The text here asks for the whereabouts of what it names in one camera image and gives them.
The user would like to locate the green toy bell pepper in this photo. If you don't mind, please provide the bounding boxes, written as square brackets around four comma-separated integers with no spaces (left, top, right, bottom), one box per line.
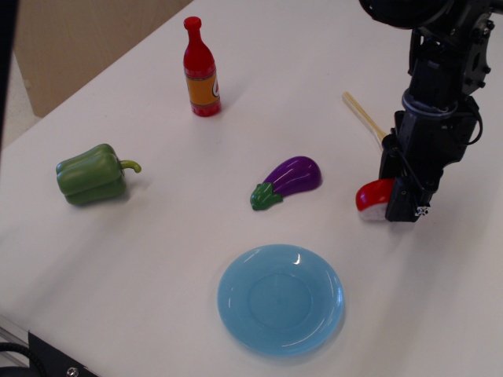
[56,144,141,206]

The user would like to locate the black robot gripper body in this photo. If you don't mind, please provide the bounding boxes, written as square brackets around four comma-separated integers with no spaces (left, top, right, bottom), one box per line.
[388,97,482,196]

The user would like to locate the wooden rice paddle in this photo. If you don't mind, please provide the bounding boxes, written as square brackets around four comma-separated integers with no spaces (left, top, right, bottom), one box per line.
[342,91,387,149]

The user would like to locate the red toy sauce bottle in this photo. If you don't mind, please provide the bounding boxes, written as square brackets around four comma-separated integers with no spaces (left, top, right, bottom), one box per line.
[183,16,221,117]

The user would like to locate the black corner bracket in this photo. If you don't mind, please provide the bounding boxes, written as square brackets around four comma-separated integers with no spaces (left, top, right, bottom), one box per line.
[28,332,97,377]

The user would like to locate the red and white toy sushi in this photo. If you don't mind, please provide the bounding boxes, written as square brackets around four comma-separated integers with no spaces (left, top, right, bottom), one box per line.
[355,178,395,221]

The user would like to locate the blue plastic plate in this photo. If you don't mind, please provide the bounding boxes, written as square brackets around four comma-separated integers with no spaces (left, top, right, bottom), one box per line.
[217,244,346,357]

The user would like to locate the black cable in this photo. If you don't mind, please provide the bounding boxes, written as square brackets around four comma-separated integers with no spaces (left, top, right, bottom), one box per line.
[0,341,44,377]

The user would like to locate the purple toy eggplant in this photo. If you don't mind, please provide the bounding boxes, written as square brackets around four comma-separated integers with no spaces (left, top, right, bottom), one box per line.
[250,156,322,210]

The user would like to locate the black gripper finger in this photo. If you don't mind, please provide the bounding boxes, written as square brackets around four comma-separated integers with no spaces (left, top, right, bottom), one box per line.
[385,177,430,222]
[379,134,401,179]

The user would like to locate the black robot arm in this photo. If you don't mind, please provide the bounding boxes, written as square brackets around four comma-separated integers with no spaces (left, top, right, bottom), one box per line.
[357,1,502,222]

